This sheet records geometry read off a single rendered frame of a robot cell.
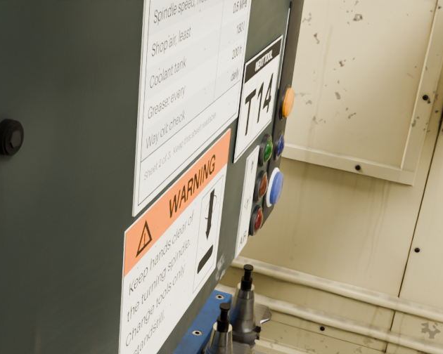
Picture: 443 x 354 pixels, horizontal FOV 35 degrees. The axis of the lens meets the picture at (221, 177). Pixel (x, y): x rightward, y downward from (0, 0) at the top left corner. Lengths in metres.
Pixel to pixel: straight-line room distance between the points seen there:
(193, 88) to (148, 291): 0.11
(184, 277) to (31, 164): 0.21
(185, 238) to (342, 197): 1.01
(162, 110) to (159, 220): 0.06
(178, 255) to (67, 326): 0.13
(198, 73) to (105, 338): 0.14
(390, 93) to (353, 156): 0.14
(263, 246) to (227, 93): 1.08
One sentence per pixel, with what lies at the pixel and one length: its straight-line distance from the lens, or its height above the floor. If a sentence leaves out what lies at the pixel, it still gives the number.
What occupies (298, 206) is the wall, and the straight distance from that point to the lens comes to 1.44.
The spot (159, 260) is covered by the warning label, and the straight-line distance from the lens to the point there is 0.38.
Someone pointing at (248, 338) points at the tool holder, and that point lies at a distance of 1.10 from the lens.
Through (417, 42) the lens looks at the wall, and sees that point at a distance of 1.30.
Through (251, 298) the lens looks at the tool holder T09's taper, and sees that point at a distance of 1.08.
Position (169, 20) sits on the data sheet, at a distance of 0.32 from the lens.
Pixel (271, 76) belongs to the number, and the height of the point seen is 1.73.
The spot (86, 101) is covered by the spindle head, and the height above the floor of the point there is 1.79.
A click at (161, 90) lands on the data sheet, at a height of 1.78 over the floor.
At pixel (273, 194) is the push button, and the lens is 0.62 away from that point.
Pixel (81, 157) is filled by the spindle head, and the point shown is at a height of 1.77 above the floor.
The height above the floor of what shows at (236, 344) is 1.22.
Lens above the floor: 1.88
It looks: 24 degrees down
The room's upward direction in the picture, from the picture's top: 6 degrees clockwise
